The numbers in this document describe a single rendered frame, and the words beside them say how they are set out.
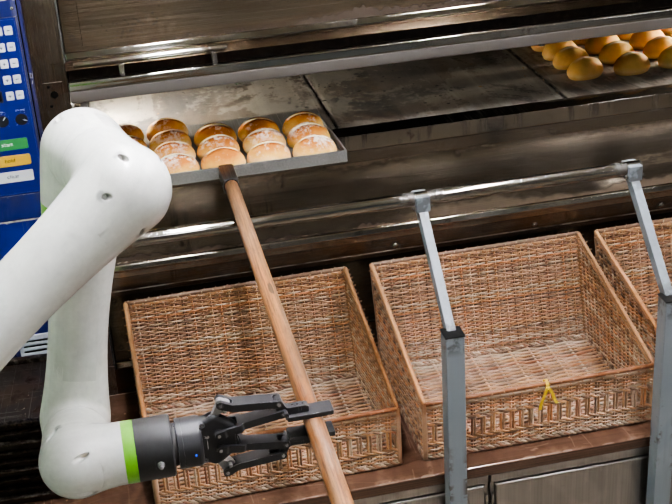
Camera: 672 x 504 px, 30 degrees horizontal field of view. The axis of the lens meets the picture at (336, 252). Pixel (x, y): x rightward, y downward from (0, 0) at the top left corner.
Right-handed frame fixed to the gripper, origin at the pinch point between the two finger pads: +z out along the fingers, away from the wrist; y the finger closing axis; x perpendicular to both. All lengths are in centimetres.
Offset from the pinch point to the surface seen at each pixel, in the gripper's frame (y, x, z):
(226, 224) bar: 3, -79, -2
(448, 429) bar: 46, -56, 38
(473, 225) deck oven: 29, -116, 63
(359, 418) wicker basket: 47, -67, 21
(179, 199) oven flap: 13, -119, -8
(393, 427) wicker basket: 51, -67, 29
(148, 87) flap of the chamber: -21, -102, -13
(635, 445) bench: 63, -61, 83
